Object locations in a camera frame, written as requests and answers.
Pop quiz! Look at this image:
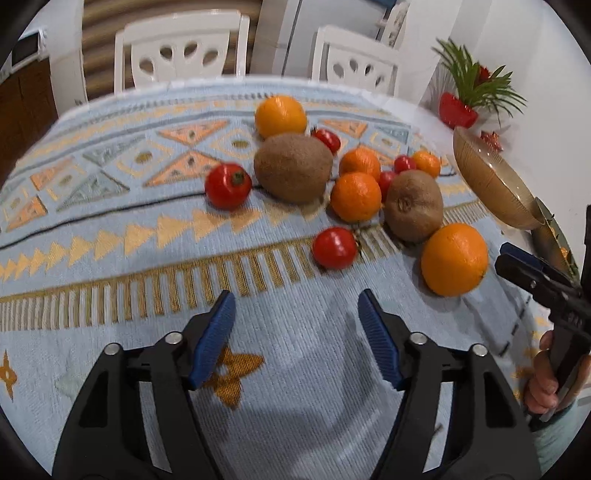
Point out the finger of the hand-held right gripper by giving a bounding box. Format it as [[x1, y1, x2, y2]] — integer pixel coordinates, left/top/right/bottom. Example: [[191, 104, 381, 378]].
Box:
[[500, 243, 557, 280], [495, 255, 583, 306]]

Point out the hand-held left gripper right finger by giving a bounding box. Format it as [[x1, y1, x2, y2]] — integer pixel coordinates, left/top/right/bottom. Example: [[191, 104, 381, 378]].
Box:
[[358, 288, 541, 480]]

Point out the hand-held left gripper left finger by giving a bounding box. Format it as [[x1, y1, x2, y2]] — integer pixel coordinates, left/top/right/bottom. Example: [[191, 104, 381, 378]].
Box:
[[53, 290, 237, 480]]

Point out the large orange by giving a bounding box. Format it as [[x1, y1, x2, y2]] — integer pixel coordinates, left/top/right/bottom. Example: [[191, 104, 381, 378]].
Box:
[[420, 222, 489, 297], [255, 95, 308, 140]]

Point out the amber ribbed glass bowl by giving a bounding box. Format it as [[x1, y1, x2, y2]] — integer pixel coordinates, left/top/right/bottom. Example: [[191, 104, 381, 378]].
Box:
[[452, 127, 548, 230]]

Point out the large red tomato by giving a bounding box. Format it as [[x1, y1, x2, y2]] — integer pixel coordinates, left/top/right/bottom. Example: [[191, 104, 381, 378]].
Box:
[[204, 163, 253, 211], [312, 226, 360, 271]]

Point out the small brown kiwi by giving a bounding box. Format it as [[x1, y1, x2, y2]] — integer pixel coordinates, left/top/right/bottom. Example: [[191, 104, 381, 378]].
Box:
[[384, 169, 444, 243]]

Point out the small mandarin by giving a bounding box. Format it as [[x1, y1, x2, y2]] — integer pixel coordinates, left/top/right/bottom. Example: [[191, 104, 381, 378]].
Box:
[[411, 150, 443, 179], [339, 147, 382, 182], [329, 172, 383, 224]]

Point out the large brown kiwi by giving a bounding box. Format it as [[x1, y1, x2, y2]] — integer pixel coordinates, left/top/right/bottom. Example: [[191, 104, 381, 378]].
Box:
[[253, 133, 334, 205]]

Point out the person's right hand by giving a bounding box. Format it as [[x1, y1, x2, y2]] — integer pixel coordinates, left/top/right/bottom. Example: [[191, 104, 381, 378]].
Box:
[[524, 330, 563, 414]]

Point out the green glass plate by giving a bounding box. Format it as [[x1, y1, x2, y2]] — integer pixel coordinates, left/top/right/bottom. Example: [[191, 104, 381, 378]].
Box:
[[530, 198, 580, 280]]

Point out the light blue patterned table runner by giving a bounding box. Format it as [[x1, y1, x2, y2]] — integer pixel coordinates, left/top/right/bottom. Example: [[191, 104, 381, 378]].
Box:
[[0, 76, 555, 480]]

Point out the green plant in red pot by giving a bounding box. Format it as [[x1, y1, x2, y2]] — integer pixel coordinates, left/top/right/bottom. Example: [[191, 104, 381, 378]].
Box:
[[431, 39, 528, 130]]

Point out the white plastic chair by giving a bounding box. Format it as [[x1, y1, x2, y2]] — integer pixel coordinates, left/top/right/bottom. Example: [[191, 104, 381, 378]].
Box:
[[379, 0, 411, 49], [113, 10, 251, 93], [310, 25, 400, 97]]

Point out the dark wooden cabinet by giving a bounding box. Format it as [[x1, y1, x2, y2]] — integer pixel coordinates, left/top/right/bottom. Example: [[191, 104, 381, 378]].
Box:
[[0, 60, 58, 174]]

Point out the brown striped rug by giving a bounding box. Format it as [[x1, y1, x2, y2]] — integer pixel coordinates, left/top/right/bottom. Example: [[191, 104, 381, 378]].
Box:
[[83, 0, 262, 100]]

